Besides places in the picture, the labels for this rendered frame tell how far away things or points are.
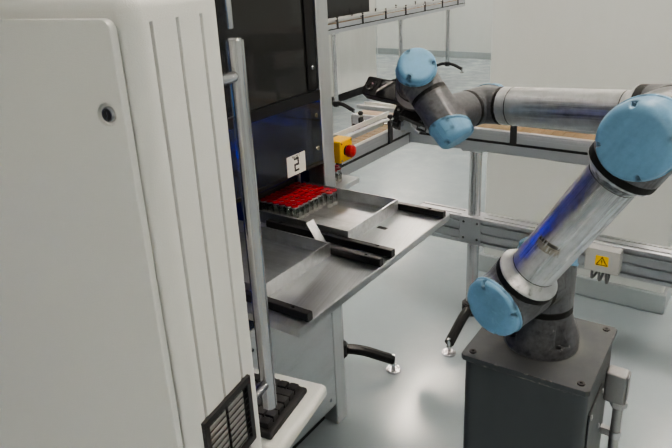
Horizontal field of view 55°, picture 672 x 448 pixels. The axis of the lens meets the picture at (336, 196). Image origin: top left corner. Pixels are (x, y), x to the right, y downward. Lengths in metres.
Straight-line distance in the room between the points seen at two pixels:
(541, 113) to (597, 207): 0.24
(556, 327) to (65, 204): 0.96
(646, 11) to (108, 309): 2.48
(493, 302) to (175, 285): 0.63
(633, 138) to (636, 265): 1.60
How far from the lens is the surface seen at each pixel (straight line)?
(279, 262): 1.58
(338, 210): 1.87
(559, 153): 2.46
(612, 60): 2.98
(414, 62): 1.23
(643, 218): 3.12
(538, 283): 1.19
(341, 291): 1.44
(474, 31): 10.28
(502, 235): 2.66
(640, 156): 1.00
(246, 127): 0.91
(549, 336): 1.39
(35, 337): 0.99
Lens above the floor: 1.58
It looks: 20 degrees down
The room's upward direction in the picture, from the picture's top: 3 degrees counter-clockwise
